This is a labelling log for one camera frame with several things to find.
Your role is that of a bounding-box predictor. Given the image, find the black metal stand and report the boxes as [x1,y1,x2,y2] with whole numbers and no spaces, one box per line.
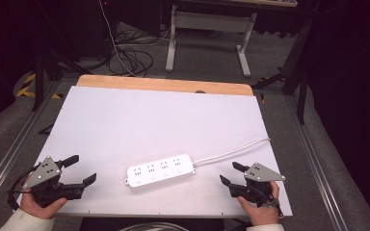
[251,17,314,125]
[32,0,93,113]

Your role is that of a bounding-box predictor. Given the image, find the aluminium rail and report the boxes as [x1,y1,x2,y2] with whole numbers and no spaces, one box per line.
[0,80,66,210]
[282,93,349,231]

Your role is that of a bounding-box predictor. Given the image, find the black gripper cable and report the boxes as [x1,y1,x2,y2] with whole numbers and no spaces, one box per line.
[249,184,284,218]
[7,166,42,212]

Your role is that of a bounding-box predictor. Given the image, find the black floor cables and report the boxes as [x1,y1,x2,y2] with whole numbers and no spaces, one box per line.
[107,27,155,79]

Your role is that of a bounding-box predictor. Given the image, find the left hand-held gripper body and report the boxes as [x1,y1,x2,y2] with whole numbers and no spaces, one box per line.
[22,156,87,209]

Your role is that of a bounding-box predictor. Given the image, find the white power strip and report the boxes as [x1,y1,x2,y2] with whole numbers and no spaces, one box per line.
[123,153,198,191]

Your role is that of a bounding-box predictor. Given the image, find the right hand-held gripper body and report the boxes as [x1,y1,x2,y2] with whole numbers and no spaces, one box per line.
[229,162,287,206]

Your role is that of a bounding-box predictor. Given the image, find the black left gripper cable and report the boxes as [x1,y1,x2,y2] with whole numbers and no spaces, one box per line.
[7,166,42,212]

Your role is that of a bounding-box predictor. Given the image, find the white board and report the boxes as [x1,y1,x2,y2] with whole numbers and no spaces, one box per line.
[16,85,294,219]

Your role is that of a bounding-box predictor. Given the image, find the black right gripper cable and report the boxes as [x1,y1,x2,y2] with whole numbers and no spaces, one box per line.
[249,184,284,218]

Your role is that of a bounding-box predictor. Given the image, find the thin white floor cable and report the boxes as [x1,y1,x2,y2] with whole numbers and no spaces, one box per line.
[97,0,172,77]

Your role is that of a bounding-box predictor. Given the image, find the white power strip cable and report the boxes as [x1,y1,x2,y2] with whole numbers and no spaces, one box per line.
[192,137,272,167]

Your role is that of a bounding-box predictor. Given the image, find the person's left hand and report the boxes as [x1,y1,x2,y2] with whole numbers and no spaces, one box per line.
[19,174,67,220]

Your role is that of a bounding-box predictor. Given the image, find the yellow black hazard tape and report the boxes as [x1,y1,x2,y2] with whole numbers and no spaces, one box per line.
[14,72,64,100]

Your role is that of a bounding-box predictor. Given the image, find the white desk frame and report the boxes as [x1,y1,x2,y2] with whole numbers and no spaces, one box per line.
[165,0,299,79]

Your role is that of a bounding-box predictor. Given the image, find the person's right hand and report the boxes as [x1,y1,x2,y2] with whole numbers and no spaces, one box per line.
[236,180,281,226]

